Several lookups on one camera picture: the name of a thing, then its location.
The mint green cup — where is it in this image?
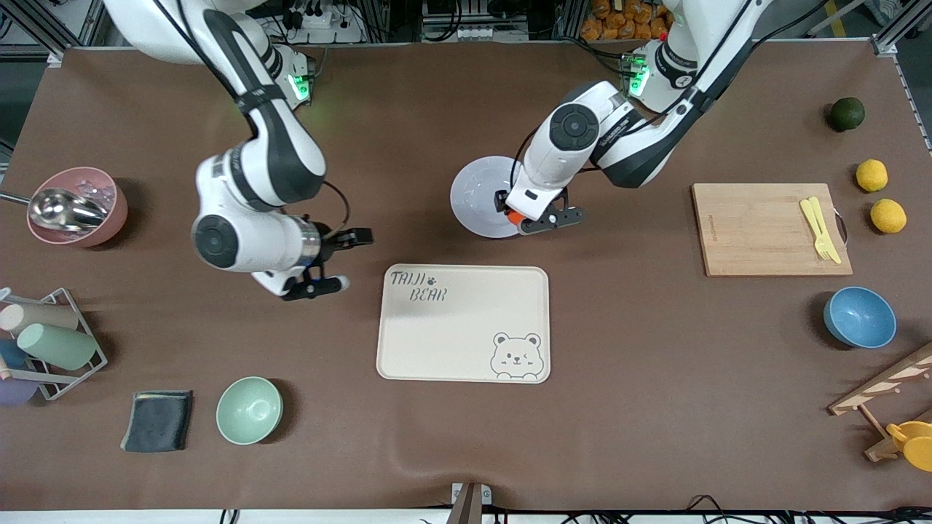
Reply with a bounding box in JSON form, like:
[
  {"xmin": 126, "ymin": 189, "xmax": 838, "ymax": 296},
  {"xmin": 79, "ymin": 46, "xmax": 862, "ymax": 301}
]
[{"xmin": 17, "ymin": 323, "xmax": 98, "ymax": 371}]

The dark green lime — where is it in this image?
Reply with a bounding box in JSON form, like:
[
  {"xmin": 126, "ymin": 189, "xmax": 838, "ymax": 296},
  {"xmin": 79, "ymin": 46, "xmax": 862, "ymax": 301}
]
[{"xmin": 830, "ymin": 97, "xmax": 866, "ymax": 132}]

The light green bowl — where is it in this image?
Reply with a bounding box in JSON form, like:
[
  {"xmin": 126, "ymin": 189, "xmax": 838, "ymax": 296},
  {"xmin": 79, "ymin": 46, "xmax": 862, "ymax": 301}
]
[{"xmin": 216, "ymin": 376, "xmax": 284, "ymax": 445}]

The white round plate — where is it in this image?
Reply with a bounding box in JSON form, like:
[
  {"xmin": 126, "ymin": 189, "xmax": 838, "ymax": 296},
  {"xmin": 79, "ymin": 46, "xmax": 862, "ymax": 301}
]
[{"xmin": 450, "ymin": 156, "xmax": 526, "ymax": 239}]

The yellow cup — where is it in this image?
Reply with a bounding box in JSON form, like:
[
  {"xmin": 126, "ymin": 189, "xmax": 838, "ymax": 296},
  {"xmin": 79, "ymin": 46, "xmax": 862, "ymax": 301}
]
[{"xmin": 886, "ymin": 420, "xmax": 932, "ymax": 472}]

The aluminium frame post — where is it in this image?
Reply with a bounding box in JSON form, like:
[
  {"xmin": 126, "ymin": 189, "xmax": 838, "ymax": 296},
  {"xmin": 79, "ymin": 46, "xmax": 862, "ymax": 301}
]
[
  {"xmin": 0, "ymin": 0, "xmax": 110, "ymax": 59},
  {"xmin": 870, "ymin": 0, "xmax": 932, "ymax": 59}
]

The yellow plastic fork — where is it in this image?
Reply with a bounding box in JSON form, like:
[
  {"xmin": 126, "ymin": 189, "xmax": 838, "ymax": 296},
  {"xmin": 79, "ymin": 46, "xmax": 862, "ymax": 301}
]
[{"xmin": 808, "ymin": 196, "xmax": 843, "ymax": 265}]

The wooden cutting board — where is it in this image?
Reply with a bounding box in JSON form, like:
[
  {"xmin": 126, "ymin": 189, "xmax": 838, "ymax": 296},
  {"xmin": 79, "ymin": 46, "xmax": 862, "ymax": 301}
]
[{"xmin": 691, "ymin": 183, "xmax": 853, "ymax": 278}]

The metal scoop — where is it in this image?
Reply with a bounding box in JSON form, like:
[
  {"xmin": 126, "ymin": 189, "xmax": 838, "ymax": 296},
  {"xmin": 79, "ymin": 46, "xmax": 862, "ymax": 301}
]
[{"xmin": 0, "ymin": 188, "xmax": 110, "ymax": 234}]

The blue bowl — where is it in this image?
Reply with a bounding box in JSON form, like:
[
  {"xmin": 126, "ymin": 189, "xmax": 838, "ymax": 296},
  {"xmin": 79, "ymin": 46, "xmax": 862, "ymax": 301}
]
[{"xmin": 824, "ymin": 286, "xmax": 898, "ymax": 349}]

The wooden drying rack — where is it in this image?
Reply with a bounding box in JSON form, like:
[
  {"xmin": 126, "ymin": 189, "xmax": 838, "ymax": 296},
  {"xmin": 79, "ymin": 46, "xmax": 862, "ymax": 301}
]
[{"xmin": 828, "ymin": 342, "xmax": 932, "ymax": 463}]

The yellow plastic knife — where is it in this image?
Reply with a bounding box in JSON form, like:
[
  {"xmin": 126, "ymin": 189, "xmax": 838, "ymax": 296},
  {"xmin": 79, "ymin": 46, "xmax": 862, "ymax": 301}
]
[{"xmin": 799, "ymin": 198, "xmax": 824, "ymax": 248}]

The purple cup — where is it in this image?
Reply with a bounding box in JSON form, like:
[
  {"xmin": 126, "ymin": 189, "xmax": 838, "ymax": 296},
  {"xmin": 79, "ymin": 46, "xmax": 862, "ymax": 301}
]
[{"xmin": 0, "ymin": 377, "xmax": 39, "ymax": 406}]

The pink bowl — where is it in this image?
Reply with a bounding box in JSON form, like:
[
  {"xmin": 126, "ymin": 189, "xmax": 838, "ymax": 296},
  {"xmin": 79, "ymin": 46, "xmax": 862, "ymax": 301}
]
[{"xmin": 27, "ymin": 167, "xmax": 130, "ymax": 248}]

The dark grey folded cloth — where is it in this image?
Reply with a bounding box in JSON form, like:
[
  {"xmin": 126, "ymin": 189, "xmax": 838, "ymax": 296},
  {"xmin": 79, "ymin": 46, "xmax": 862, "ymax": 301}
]
[{"xmin": 120, "ymin": 390, "xmax": 194, "ymax": 453}]

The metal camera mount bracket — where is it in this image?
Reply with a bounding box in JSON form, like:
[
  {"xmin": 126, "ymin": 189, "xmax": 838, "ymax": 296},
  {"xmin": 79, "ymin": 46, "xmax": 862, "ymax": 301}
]
[{"xmin": 446, "ymin": 482, "xmax": 493, "ymax": 524}]

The cream bear print tray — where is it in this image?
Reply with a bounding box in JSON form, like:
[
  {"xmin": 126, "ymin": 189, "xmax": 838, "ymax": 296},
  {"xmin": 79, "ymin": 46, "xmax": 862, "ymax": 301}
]
[{"xmin": 376, "ymin": 263, "xmax": 551, "ymax": 384}]

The yellow lemon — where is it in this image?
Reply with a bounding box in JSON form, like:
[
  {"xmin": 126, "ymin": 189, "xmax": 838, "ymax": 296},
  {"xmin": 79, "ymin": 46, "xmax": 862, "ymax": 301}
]
[
  {"xmin": 870, "ymin": 199, "xmax": 908, "ymax": 234},
  {"xmin": 856, "ymin": 159, "xmax": 890, "ymax": 193}
]

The beige cup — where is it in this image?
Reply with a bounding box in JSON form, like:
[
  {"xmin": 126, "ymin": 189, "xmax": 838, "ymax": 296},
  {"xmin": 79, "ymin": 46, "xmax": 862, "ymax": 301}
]
[{"xmin": 0, "ymin": 303, "xmax": 79, "ymax": 334}]

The white power strip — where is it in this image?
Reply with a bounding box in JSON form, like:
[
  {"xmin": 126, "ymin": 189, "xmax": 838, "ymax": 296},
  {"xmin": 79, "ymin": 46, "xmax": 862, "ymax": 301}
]
[{"xmin": 285, "ymin": 0, "xmax": 366, "ymax": 44}]

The grey wire cup rack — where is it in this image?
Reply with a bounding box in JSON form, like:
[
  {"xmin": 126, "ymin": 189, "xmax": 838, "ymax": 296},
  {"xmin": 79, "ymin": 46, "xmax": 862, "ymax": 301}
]
[{"xmin": 0, "ymin": 287, "xmax": 108, "ymax": 402}]

